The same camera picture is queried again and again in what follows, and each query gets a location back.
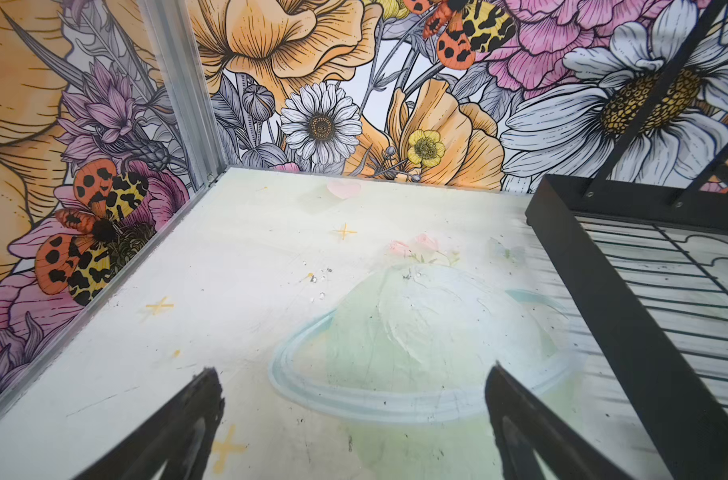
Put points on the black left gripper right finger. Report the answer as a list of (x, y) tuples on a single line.
[(528, 436)]

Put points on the black wire dish rack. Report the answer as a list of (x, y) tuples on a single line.
[(629, 172)]

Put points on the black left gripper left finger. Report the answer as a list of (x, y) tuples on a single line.
[(175, 442)]

